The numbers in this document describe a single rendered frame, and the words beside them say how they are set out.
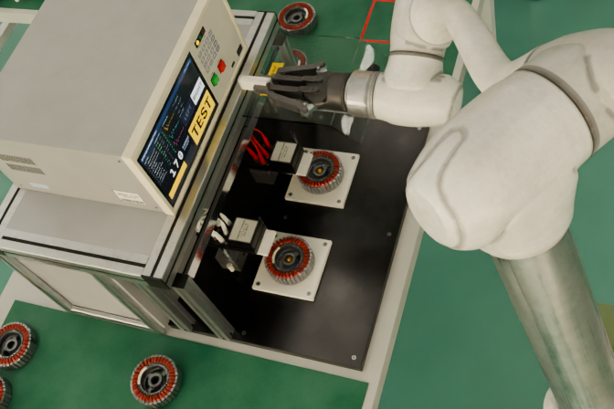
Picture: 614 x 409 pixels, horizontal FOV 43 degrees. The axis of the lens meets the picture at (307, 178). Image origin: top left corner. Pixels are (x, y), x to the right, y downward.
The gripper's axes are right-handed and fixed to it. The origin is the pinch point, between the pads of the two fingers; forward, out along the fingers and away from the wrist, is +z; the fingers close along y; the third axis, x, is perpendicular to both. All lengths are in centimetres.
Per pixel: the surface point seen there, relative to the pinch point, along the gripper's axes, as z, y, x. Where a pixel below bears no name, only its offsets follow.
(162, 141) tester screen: 9.5, -20.8, 7.2
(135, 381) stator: 23, -55, -40
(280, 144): 5.8, 5.7, -31.1
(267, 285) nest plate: 0.5, -26.7, -40.1
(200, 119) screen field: 9.5, -9.2, -1.3
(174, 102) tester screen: 9.5, -13.0, 9.0
